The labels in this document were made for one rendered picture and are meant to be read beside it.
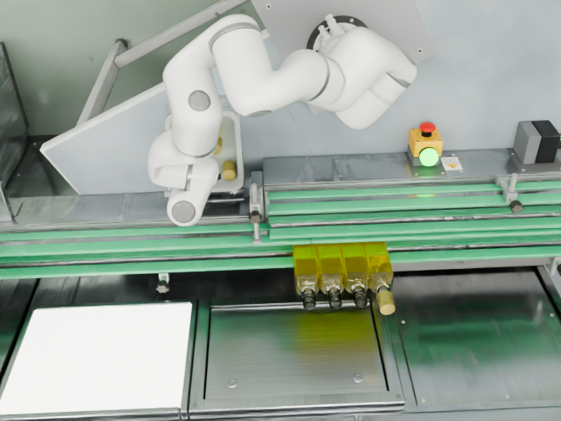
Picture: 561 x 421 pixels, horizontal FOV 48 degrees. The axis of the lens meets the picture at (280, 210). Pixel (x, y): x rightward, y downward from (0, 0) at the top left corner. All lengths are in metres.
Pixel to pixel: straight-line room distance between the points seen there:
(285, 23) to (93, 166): 0.63
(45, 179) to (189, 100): 1.28
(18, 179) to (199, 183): 1.12
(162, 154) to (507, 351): 0.94
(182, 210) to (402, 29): 0.64
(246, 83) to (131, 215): 0.75
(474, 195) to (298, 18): 0.59
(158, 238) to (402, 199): 0.61
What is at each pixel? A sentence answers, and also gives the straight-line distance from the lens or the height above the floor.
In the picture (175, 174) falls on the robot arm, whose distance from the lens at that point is 1.29.
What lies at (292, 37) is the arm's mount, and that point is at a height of 0.78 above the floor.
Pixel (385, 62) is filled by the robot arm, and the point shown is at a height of 1.14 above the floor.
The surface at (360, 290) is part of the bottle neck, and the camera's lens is 1.46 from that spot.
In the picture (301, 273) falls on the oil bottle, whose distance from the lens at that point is 1.48.
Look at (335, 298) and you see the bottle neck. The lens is 1.44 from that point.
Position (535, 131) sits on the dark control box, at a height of 0.81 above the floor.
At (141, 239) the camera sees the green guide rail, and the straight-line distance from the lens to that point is 1.61.
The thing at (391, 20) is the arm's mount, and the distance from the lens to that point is 1.50.
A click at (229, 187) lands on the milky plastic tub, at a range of 1.60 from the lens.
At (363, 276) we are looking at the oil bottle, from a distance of 1.48.
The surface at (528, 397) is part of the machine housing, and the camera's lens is 1.57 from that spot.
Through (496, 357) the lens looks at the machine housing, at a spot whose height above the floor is 1.18.
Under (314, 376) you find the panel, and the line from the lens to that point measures 1.48.
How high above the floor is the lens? 2.15
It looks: 53 degrees down
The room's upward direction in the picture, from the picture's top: 177 degrees clockwise
